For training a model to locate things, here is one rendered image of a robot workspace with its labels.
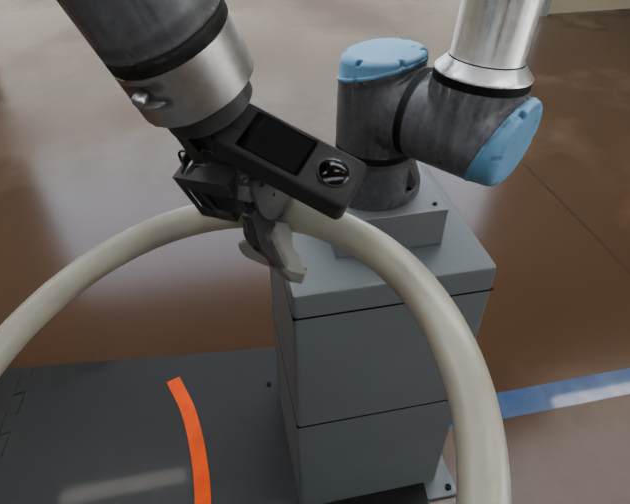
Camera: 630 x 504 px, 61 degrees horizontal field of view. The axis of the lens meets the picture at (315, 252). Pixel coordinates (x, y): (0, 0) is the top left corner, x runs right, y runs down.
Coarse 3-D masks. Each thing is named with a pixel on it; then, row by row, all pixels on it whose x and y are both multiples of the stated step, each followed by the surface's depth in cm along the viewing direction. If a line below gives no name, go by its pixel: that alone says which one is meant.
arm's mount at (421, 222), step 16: (432, 192) 105; (352, 208) 101; (400, 208) 101; (416, 208) 101; (432, 208) 101; (384, 224) 100; (400, 224) 101; (416, 224) 101; (432, 224) 102; (400, 240) 103; (416, 240) 104; (432, 240) 105; (336, 256) 102
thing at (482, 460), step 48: (144, 240) 52; (336, 240) 44; (384, 240) 42; (48, 288) 52; (432, 288) 38; (0, 336) 50; (432, 336) 36; (480, 384) 33; (480, 432) 31; (480, 480) 30
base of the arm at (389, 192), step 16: (336, 144) 100; (368, 160) 95; (384, 160) 95; (400, 160) 96; (368, 176) 97; (384, 176) 97; (400, 176) 98; (416, 176) 102; (368, 192) 98; (384, 192) 98; (400, 192) 99; (416, 192) 103; (368, 208) 100; (384, 208) 100
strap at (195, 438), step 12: (168, 384) 180; (180, 384) 180; (180, 396) 176; (180, 408) 173; (192, 408) 173; (192, 420) 169; (192, 432) 166; (192, 444) 163; (192, 456) 160; (204, 456) 160; (204, 468) 157; (204, 480) 154; (204, 492) 152
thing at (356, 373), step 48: (288, 288) 99; (336, 288) 97; (384, 288) 98; (480, 288) 104; (288, 336) 113; (336, 336) 104; (384, 336) 107; (288, 384) 131; (336, 384) 114; (384, 384) 118; (432, 384) 122; (288, 432) 156; (336, 432) 127; (384, 432) 132; (432, 432) 137; (336, 480) 143; (384, 480) 149; (432, 480) 155
